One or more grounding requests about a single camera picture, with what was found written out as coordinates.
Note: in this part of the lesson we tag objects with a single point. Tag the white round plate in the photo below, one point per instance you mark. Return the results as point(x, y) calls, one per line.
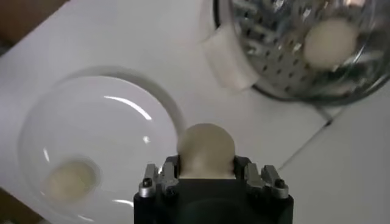
point(106, 128)

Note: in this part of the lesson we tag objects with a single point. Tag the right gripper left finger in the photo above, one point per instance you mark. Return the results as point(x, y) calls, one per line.
point(169, 176)

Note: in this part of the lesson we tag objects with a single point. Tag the stainless steel steamer basket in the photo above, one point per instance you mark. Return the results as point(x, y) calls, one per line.
point(274, 54)

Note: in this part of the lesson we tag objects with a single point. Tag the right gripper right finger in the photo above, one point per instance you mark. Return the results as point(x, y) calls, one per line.
point(259, 178)

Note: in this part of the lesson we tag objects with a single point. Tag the white steamed baozi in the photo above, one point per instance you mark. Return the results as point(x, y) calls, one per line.
point(330, 42)
point(207, 149)
point(70, 181)

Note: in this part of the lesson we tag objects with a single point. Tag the white electric cooking pot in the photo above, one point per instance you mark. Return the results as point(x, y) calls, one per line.
point(228, 67)

